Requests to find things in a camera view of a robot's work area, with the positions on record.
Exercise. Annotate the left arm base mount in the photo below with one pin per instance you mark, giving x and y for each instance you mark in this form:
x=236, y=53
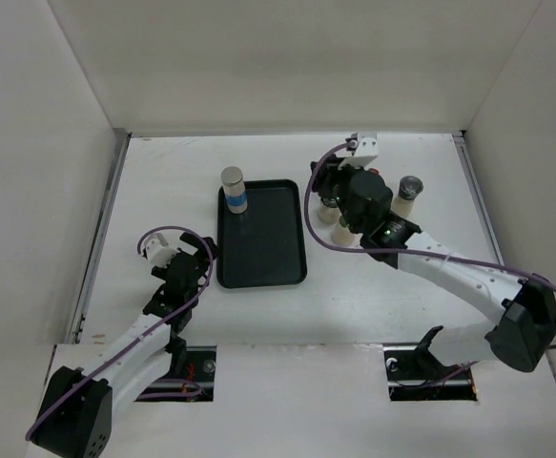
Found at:
x=190, y=378

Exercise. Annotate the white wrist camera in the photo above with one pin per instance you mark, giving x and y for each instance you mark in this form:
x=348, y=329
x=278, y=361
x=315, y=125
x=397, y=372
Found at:
x=156, y=250
x=363, y=148

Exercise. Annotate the yellow cap spice bottle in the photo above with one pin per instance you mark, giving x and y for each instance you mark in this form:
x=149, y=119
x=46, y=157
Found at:
x=342, y=236

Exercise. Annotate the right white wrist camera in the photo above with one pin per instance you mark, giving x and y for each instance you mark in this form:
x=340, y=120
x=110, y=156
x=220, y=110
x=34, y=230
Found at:
x=363, y=148

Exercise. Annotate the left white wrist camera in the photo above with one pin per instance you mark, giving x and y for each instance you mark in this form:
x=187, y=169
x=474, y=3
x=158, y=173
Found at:
x=156, y=250

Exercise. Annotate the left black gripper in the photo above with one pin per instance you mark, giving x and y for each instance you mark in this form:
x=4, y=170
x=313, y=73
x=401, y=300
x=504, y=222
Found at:
x=204, y=259

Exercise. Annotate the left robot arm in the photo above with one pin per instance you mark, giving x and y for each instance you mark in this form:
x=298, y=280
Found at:
x=77, y=412

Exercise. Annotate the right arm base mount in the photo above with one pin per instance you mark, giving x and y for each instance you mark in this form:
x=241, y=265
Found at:
x=413, y=374

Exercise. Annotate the silver cap blue label bottle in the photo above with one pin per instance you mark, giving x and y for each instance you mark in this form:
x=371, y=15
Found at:
x=234, y=190

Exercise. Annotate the black cap spice bottle front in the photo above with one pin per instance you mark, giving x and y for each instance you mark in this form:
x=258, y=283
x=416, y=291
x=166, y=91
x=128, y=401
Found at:
x=328, y=212

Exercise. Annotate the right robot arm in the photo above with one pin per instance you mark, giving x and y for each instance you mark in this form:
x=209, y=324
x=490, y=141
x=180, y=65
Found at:
x=520, y=314

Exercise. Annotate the black plastic tray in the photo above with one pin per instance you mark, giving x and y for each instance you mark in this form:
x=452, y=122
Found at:
x=263, y=246

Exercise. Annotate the grey clear cap spice bottle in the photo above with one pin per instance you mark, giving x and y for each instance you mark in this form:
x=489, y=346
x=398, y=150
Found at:
x=410, y=187

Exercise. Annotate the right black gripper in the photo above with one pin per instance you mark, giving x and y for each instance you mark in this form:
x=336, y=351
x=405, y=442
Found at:
x=325, y=176

